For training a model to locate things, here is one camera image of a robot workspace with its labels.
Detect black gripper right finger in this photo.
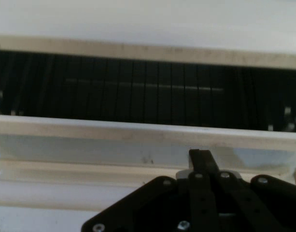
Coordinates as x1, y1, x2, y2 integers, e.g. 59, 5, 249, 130
200, 149, 296, 232

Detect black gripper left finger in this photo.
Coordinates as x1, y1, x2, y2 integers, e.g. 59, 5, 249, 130
81, 149, 220, 232

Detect white toaster oven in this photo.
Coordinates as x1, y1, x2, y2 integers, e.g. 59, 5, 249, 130
0, 0, 296, 136

